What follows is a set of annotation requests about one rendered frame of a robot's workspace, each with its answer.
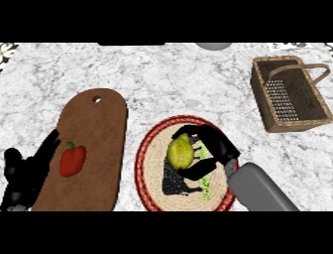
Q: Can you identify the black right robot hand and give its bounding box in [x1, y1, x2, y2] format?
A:
[170, 124, 241, 182]

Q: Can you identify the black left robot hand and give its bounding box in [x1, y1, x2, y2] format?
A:
[0, 128, 63, 211]

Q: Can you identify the yellow-green pear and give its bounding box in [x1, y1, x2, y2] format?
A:
[166, 133, 195, 171]

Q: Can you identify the round woven red-rimmed placemat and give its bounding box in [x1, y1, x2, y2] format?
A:
[133, 114, 238, 212]

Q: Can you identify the brown wicker basket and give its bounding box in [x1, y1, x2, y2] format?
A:
[249, 55, 333, 134]

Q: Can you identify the red bell pepper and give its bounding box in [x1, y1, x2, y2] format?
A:
[58, 141, 86, 179]

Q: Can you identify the brown wooden cutting board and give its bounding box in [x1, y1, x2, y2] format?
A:
[30, 87, 129, 212]

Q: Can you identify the grey round object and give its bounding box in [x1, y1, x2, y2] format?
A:
[194, 42, 234, 52]

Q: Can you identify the white printed card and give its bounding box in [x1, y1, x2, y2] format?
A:
[265, 42, 314, 52]

